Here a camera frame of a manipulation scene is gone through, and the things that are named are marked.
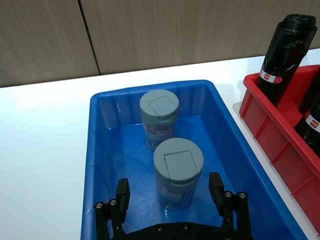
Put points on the black garbage bag roll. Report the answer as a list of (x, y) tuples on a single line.
[(310, 127), (285, 57)]

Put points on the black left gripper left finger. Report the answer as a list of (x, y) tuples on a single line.
[(122, 197)]

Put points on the grey-lidded wipes canister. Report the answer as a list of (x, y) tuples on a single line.
[(178, 172), (160, 117)]

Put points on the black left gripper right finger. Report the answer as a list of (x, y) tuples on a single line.
[(220, 195)]

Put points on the red plastic bin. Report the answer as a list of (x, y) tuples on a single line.
[(277, 132)]

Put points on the blue plastic bin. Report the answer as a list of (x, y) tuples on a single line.
[(160, 160)]

